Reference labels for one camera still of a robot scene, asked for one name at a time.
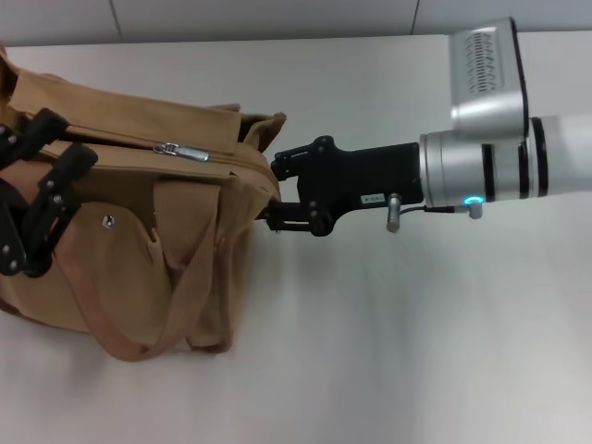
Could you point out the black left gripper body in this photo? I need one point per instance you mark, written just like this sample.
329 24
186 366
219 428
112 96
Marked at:
11 231

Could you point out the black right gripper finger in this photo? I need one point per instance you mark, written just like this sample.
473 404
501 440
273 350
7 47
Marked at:
291 217
291 164

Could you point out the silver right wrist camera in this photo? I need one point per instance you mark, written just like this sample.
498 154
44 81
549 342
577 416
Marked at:
485 78

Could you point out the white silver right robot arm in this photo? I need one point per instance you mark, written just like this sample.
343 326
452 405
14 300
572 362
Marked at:
462 166

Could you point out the silver metal zipper pull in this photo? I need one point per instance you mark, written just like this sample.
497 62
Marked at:
185 151

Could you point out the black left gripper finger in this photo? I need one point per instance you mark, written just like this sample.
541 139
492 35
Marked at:
55 208
46 125

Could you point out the khaki canvas food bag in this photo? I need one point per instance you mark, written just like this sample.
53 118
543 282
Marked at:
139 240

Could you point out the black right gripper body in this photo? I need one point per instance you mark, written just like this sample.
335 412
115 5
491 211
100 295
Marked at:
370 176

